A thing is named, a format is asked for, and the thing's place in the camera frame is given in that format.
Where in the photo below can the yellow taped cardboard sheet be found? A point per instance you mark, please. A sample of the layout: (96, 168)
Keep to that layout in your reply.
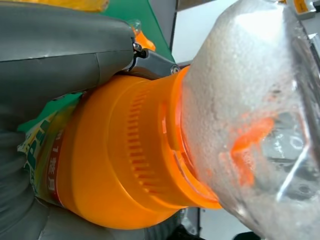
(69, 4)

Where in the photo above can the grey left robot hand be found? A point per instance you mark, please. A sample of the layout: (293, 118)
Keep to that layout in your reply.
(62, 49)

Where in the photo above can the orange bottle with clear cap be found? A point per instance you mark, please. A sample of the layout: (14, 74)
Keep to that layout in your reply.
(146, 41)

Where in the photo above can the orange bottle with green label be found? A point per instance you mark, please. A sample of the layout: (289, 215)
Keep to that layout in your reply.
(112, 149)

